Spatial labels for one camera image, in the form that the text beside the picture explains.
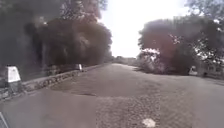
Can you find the grey asphalt road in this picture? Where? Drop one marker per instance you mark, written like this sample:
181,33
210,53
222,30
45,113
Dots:
133,96

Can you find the row of bushes and trees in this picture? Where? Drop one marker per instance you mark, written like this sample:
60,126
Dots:
66,40

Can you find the small white marker post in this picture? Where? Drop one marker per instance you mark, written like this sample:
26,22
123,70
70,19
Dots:
79,67

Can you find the white stone marker post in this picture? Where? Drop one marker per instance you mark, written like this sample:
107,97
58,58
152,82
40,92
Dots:
13,77

